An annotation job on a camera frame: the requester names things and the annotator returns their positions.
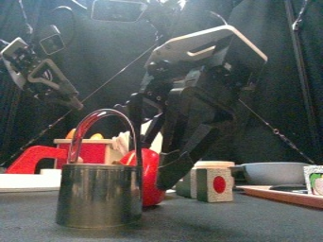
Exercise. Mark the red wooden toy box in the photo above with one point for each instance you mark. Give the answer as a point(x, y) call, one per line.
point(90, 152)

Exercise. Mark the speckled block with red dot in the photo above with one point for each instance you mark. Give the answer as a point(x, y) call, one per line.
point(214, 184)

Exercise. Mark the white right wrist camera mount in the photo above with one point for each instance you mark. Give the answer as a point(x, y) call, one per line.
point(202, 44)

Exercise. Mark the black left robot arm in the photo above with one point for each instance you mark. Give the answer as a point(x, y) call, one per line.
point(64, 19)

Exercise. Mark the pink toy stove board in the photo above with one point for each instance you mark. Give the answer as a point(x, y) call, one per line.
point(286, 195)

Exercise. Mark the white speckled picture block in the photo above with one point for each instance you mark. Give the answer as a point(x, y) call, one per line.
point(316, 180)

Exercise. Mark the dark toy frying pan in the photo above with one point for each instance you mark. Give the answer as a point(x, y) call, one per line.
point(273, 172)

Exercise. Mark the red toy apple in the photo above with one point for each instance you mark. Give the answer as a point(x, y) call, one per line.
point(150, 179)

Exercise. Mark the orange toy food piece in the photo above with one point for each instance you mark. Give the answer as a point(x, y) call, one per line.
point(72, 134)

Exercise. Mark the yellow toy food piece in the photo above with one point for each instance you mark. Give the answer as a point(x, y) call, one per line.
point(97, 136)

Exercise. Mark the wood and white toy piece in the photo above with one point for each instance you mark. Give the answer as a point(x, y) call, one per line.
point(122, 141)

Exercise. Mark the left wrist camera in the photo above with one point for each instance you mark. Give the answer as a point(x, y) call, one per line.
point(53, 43)

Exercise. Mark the dark rounded rectangular panel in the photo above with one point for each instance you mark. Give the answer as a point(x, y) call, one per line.
point(118, 10)

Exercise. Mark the black frame post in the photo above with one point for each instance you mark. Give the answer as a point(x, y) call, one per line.
point(301, 78)

